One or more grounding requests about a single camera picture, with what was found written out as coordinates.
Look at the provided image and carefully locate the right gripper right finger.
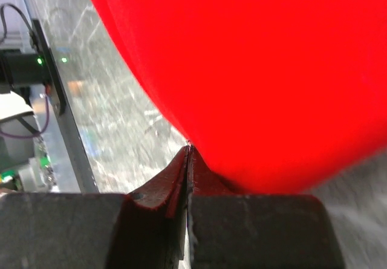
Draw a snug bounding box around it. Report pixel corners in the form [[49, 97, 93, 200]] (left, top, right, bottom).
[[187, 147, 345, 268]]

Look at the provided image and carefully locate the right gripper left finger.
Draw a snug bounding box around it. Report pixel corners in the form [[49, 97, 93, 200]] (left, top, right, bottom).
[[1, 147, 189, 268]]

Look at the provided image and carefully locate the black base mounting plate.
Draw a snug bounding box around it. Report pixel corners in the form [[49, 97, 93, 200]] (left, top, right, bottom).
[[31, 18, 67, 116]]

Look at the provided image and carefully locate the aluminium rail frame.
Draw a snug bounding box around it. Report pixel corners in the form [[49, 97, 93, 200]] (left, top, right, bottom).
[[24, 0, 99, 193]]

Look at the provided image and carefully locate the red t shirt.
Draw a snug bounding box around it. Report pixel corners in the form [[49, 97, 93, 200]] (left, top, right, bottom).
[[91, 0, 386, 193]]

